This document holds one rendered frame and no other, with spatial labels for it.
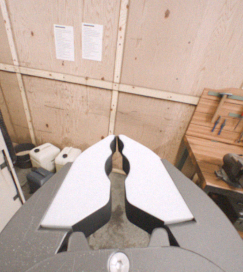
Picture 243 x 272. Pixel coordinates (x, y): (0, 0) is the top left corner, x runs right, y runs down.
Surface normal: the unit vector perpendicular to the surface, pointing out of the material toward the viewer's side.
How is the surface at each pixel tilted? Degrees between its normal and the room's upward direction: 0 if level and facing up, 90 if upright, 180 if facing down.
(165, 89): 89
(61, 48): 90
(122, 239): 0
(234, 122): 90
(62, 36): 90
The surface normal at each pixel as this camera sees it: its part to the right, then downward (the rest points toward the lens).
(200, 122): -0.20, 0.46
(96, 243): 0.13, -0.86
